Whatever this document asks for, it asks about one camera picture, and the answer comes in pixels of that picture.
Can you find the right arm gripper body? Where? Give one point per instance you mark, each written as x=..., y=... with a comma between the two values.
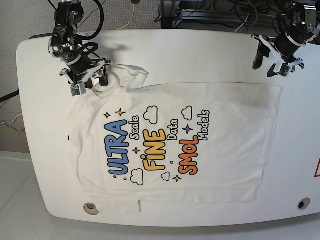
x=82, y=68

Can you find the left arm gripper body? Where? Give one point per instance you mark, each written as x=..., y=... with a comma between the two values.
x=283, y=48

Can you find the white printed T-shirt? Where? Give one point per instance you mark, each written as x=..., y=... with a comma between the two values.
x=180, y=143

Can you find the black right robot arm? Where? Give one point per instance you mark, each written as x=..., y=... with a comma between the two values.
x=77, y=52

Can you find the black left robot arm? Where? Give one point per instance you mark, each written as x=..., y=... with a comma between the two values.
x=297, y=27

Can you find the red triangle sticker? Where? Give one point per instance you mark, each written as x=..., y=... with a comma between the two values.
x=317, y=171

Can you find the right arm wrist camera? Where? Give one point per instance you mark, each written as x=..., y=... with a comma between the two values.
x=78, y=89

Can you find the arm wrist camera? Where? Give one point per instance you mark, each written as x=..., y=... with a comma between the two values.
x=284, y=70
x=78, y=89

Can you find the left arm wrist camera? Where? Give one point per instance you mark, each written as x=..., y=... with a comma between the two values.
x=284, y=70

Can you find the black aluminium frame stand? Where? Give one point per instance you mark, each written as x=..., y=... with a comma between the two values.
x=231, y=14

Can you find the left table cable grommet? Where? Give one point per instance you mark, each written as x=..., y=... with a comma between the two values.
x=90, y=209

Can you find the table cable grommet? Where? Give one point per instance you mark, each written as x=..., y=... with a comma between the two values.
x=304, y=203
x=90, y=209

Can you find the right table cable grommet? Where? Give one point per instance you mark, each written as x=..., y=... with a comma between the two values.
x=304, y=203

